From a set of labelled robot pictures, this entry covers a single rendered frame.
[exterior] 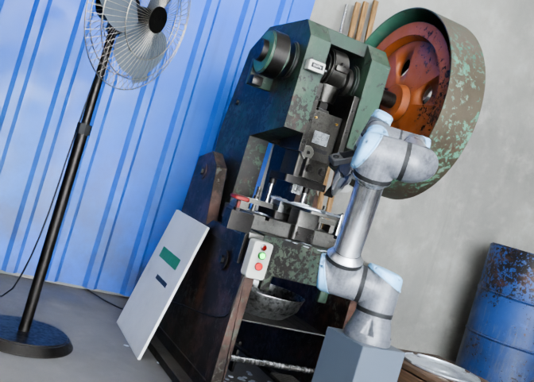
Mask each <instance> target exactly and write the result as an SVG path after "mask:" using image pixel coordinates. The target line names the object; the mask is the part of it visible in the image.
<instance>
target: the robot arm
mask: <svg viewBox="0 0 534 382"><path fill-rule="evenodd" d="M392 121H393V118H392V116H391V115H389V114H388V113H386V112H385V111H383V110H379V109H377V110H375V111H374V112H373V114H372V115H371V116H370V119H369V121H368V122H367V124H366V126H365V128H364V129H363V131H362V133H361V134H360V136H359V138H358V139H357V141H356V142H355V145H354V150H350V151H346V152H339V153H335V154H331V155H329V157H328V160H329V161H330V162H331V164H332V165H333V166H337V165H338V167H337V169H336V171H335V175H334V178H333V183H332V189H331V194H332V196H335V195H337V194H338V193H339V192H349V191H350V190H351V187H350V186H349V184H350V181H351V179H353V180H355V184H354V188H353V191H352V193H351V196H350V200H349V202H348V205H347V208H346V212H345V214H344V217H343V220H342V225H341V227H340V230H339V234H338V236H337V239H336V242H335V246H333V247H331V248H329V249H328V250H327V253H322V254H321V258H320V263H319V271H318V276H317V282H316V287H317V288H318V289H319V290H320V291H324V292H326V293H327V294H332V295H337V296H339V297H342V298H344V299H349V300H352V301H355V302H358V303H357V306H356V309H355V312H354V313H353V314H352V316H351V317H350V320H349V322H348V323H347V324H346V325H345V326H344V330H343V333H344V334H345V335H346V336H348V337H350V338H353V339H354V340H356V341H359V342H362V343H365V344H367V345H371V346H375V347H379V348H383V349H388V348H389V347H390V345H391V341H392V339H391V321H392V318H393V314H394V311H395V308H396V305H397V300H398V297H399V294H400V293H401V286H402V283H403V280H402V278H401V277H400V276H399V275H397V274H396V273H394V272H391V271H389V270H388V269H386V268H383V267H381V266H379V265H377V264H374V263H369V264H368V266H365V265H363V259H362V257H361V253H362V249H363V247H364V244H365V242H366V238H367V235H368V232H369V230H370V227H371V224H372V221H373V217H374V215H375V212H376V209H377V206H378V203H379V201H380V198H381V194H382V192H383V190H384V188H386V187H388V186H390V185H391V183H392V180H393V179H394V180H398V181H401V182H404V183H419V182H423V181H425V180H427V179H430V178H431V177H433V175H434V174H435V173H436V171H437V169H438V165H439V161H438V158H437V155H436V154H435V153H434V152H433V151H432V150H431V149H430V146H431V139H430V138H428V137H425V136H423V135H418V134H414V133H410V132H407V131H404V130H401V129H396V128H393V127H390V126H391V123H392Z"/></svg>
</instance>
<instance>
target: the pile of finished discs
mask: <svg viewBox="0 0 534 382"><path fill-rule="evenodd" d="M404 358H405V359H406V360H407V361H408V362H410V363H412V364H413V365H416V366H417V367H419V368H421V369H423V370H425V371H428V372H430V373H433V374H435V375H437V376H441V377H444V378H447V379H449V380H453V381H457V382H481V380H480V379H479V378H478V377H477V376H475V375H474V374H473V373H471V372H470V373H468V372H466V371H465V369H464V368H460V367H458V366H457V365H453V364H451V363H449V362H446V361H442V360H440V359H437V358H434V357H430V356H427V355H423V354H420V353H418V354H417V355H415V354H413V353H405V355H404Z"/></svg>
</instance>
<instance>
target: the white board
mask: <svg viewBox="0 0 534 382"><path fill-rule="evenodd" d="M209 229H210V228H209V227H207V226H205V225H204V224H202V223H201V222H198V221H196V220H195V219H194V218H192V217H190V216H188V215H186V214H185V213H183V212H181V211H180V210H176V212H175V214H174V215H173V216H172V219H171V221H170V223H169V224H168V227H167V228H166V230H165V232H164V234H163V236H162V238H161V239H160V241H159V243H158V245H157V247H156V249H155V251H154V252H153V255H152V256H151V258H150V260H149V263H148V264H147V265H146V267H145V270H144V272H143V273H142V275H141V277H140V279H139V281H138V282H137V285H136V287H135V288H134V290H133V292H132V294H131V296H130V298H129V299H128V301H127V303H126V305H125V307H124V309H123V311H122V313H121V314H120V316H119V318H118V321H117V324H118V326H119V328H120V330H121V331H122V333H123V335H124V336H125V338H126V340H127V341H128V343H129V345H130V348H131V349H132V350H133V353H134V354H135V356H136V358H137V359H138V360H140V359H141V357H142V355H143V353H144V352H145V350H146V348H147V346H148V344H149V342H150V340H151V338H152V337H153V335H154V333H155V331H156V329H157V327H158V325H159V323H160V322H161V319H162V318H163V316H164V313H165V312H166V310H167V309H168V306H169V304H170V303H171V301H172V298H173V296H174V295H175V294H176V291H177V289H178V287H179V286H180V283H181V281H182V279H183V278H184V276H185V274H186V272H187V270H188V268H189V266H190V265H191V263H192V261H193V259H194V257H195V255H196V253H197V251H198V250H199V247H200V246H201V244H202V242H203V239H204V238H205V237H206V235H207V232H208V230H209Z"/></svg>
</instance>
